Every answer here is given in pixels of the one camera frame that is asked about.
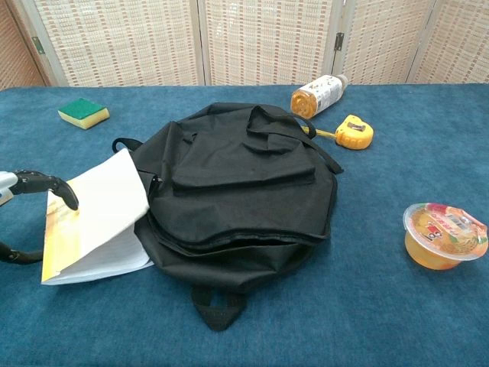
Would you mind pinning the yellow tape measure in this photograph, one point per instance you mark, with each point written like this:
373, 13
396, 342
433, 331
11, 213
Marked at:
353, 134

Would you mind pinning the yellow and white book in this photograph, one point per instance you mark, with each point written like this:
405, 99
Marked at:
103, 214

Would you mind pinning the tea bottle with white label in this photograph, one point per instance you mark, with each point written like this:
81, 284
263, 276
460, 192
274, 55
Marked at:
317, 95

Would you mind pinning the orange fruit jelly cup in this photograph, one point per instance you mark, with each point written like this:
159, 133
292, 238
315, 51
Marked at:
443, 241

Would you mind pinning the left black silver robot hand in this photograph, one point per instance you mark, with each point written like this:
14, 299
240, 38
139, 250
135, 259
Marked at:
38, 182

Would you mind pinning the woven folding screen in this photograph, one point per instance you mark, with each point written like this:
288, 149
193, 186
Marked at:
267, 38

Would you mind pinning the black screen hinge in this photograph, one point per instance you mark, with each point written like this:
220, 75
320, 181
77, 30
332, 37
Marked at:
36, 43
339, 41

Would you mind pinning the black fabric backpack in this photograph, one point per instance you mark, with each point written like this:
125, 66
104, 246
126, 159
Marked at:
244, 191

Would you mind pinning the green yellow sponge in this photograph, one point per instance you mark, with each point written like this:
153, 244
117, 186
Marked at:
84, 112

